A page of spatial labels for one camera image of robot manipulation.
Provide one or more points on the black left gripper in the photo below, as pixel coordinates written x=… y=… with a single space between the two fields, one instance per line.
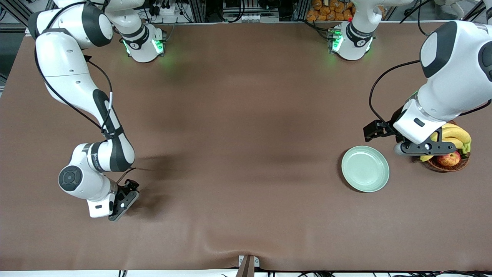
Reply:
x=393 y=120

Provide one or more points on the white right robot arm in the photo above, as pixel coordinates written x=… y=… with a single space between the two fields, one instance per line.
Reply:
x=61 y=61

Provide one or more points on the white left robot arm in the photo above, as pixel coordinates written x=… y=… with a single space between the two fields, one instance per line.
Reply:
x=453 y=77

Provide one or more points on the light green round plate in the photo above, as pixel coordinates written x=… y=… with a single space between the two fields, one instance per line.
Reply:
x=365 y=169

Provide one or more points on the yellow banana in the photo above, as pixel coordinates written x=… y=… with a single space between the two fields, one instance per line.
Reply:
x=459 y=134
x=456 y=143
x=451 y=126

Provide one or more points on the red yellow apple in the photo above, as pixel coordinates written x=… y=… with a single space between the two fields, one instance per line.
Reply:
x=449 y=161

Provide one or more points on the brown wicker basket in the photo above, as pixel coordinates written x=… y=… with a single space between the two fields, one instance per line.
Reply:
x=446 y=169

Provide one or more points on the pile of orange objects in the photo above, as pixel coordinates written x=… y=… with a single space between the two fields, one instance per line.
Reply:
x=326 y=11

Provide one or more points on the brown table cover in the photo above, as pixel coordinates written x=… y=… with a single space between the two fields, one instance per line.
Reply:
x=246 y=115

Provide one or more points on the white connector strip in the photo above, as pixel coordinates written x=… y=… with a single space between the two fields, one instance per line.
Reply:
x=259 y=18

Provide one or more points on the white power strip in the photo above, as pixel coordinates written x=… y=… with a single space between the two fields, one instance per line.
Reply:
x=165 y=10

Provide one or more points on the grey metal mount bracket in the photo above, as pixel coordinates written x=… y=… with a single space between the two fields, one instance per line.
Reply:
x=248 y=265

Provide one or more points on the aluminium frame post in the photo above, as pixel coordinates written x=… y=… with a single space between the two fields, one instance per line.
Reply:
x=196 y=11

